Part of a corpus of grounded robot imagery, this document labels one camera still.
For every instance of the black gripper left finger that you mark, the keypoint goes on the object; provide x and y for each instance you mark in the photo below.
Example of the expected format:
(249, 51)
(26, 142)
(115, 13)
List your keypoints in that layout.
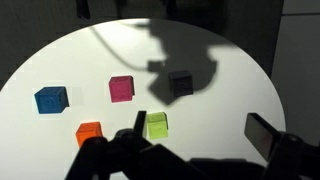
(100, 160)

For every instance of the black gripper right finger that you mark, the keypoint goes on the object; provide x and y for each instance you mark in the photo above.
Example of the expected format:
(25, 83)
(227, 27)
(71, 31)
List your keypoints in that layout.
(290, 156)

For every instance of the lime green block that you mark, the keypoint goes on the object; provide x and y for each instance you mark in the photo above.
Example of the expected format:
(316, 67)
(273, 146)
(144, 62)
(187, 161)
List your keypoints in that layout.
(157, 128)

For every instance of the orange block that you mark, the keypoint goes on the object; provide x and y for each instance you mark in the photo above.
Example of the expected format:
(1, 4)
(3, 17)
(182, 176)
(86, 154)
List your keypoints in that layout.
(87, 132)

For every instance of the pink block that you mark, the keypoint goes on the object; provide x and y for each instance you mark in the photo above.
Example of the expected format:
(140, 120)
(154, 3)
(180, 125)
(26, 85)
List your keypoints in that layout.
(120, 89)

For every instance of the blue block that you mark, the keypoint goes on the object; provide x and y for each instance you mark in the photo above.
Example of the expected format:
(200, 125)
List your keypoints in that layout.
(50, 100)

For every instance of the black block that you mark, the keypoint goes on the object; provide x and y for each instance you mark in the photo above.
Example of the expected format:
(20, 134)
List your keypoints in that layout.
(181, 84)

